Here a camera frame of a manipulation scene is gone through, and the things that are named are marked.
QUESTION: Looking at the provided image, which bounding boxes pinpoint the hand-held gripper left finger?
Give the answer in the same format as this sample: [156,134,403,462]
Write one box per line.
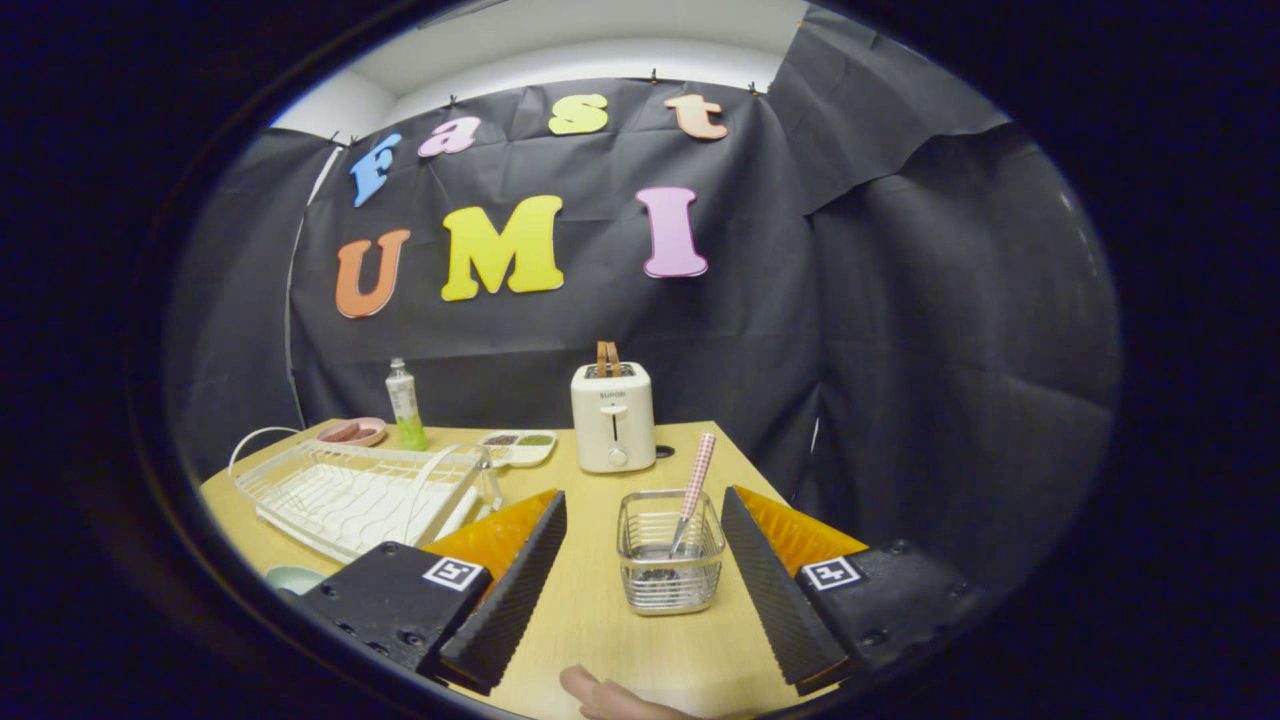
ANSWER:
[298,489,568,696]

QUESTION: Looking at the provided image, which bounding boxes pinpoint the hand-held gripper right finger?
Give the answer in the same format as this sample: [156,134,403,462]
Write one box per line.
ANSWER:
[720,485,986,698]

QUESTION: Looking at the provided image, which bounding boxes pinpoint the clear wire basket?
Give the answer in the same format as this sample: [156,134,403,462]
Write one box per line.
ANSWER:
[616,488,727,616]

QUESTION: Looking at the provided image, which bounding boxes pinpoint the pink checkered handle spoon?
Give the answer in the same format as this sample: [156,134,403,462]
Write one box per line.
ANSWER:
[668,431,717,558]

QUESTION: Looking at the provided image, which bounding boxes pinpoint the white wire dish rack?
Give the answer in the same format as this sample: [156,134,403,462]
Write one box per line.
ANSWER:
[228,426,501,566]

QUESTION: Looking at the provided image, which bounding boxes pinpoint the light green plate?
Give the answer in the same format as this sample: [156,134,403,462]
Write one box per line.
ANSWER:
[264,565,329,598]

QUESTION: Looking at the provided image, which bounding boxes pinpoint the pink plate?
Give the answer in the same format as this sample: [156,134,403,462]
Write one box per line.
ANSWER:
[315,417,388,448]

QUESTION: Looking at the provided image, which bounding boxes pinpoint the white divided tray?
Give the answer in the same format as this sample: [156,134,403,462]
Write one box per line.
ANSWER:
[478,430,558,469]

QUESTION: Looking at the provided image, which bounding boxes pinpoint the white toaster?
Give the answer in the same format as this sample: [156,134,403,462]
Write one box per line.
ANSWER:
[570,362,658,475]

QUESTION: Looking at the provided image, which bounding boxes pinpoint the green drink bottle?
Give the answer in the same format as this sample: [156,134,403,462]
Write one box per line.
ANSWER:
[385,358,431,453]

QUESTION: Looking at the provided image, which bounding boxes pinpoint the black backdrop cloth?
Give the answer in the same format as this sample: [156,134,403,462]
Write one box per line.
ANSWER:
[165,5,1121,591]

